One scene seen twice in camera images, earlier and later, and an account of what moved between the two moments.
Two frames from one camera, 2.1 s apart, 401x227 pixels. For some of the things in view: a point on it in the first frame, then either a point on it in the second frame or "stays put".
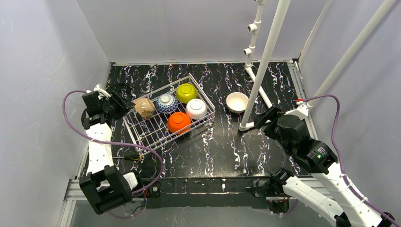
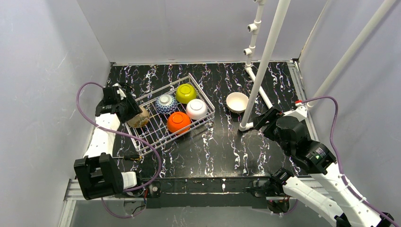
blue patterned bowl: (166, 103) stays put
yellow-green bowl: (185, 92) stays put
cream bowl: (145, 107) to (140, 120)
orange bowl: (178, 120) stays put
